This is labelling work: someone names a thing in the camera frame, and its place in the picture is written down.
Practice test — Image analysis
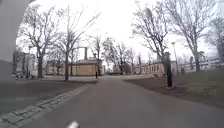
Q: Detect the group of bare trees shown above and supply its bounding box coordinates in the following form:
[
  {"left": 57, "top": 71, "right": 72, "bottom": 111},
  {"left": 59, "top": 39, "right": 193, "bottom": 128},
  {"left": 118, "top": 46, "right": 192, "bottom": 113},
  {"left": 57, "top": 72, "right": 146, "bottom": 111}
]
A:
[{"left": 89, "top": 34, "right": 144, "bottom": 75}]

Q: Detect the yellow building with chimney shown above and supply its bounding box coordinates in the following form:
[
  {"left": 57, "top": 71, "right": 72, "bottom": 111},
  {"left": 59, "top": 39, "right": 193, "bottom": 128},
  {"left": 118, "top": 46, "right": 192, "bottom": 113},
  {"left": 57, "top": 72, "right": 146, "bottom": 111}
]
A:
[{"left": 46, "top": 46, "right": 105, "bottom": 77}]

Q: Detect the low pale building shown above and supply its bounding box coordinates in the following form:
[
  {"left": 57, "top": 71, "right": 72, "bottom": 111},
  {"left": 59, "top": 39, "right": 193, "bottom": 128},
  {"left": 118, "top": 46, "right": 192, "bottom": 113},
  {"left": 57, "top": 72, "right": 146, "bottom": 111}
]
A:
[{"left": 133, "top": 59, "right": 178, "bottom": 76}]

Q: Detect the grey asphalt path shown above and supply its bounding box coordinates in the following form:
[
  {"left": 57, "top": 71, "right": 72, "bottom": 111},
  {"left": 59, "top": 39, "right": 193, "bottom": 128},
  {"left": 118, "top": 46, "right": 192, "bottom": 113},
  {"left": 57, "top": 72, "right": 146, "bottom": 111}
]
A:
[{"left": 23, "top": 73, "right": 224, "bottom": 128}]

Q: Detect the slim bare tree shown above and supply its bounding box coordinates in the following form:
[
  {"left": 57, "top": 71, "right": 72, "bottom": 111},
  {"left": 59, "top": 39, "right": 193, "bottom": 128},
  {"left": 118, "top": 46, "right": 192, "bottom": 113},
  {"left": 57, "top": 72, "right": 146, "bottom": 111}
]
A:
[{"left": 49, "top": 4, "right": 101, "bottom": 82}]

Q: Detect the big bare tree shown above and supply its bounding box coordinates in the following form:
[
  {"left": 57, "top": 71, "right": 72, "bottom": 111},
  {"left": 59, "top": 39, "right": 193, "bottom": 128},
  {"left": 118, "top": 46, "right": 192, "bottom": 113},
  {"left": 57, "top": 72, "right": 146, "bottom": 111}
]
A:
[
  {"left": 163, "top": 0, "right": 221, "bottom": 73},
  {"left": 131, "top": 1, "right": 174, "bottom": 68},
  {"left": 16, "top": 3, "right": 66, "bottom": 79}
]

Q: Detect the robot's own part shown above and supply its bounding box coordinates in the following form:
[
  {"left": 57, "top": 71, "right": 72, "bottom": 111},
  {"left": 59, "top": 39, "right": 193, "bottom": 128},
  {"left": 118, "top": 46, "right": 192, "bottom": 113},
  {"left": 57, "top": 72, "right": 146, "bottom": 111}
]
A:
[{"left": 67, "top": 120, "right": 80, "bottom": 128}]

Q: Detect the dull grass area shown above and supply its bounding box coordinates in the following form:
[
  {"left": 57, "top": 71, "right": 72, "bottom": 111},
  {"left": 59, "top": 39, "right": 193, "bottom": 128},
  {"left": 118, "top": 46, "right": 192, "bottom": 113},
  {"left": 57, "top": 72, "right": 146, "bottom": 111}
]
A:
[{"left": 124, "top": 66, "right": 224, "bottom": 110}]

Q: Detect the pale fence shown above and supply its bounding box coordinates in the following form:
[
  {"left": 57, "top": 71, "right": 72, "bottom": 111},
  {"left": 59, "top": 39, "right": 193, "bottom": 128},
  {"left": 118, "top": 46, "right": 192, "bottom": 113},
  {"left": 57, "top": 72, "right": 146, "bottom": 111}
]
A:
[{"left": 178, "top": 58, "right": 224, "bottom": 73}]

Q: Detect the cobblestone strip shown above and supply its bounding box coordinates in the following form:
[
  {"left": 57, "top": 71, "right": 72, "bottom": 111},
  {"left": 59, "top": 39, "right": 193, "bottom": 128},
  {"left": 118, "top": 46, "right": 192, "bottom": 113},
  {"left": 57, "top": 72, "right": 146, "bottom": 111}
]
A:
[{"left": 0, "top": 84, "right": 89, "bottom": 128}]

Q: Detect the dark post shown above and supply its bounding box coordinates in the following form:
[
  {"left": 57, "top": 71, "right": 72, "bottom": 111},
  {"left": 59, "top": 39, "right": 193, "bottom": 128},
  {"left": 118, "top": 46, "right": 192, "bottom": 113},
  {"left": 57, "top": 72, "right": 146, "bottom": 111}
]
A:
[{"left": 164, "top": 51, "right": 174, "bottom": 89}]

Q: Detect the lamp post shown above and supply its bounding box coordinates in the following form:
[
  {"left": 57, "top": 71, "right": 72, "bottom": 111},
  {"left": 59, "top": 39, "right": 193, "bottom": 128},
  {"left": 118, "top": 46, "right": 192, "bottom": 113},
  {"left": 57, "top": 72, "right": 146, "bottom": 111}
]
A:
[{"left": 171, "top": 41, "right": 179, "bottom": 74}]

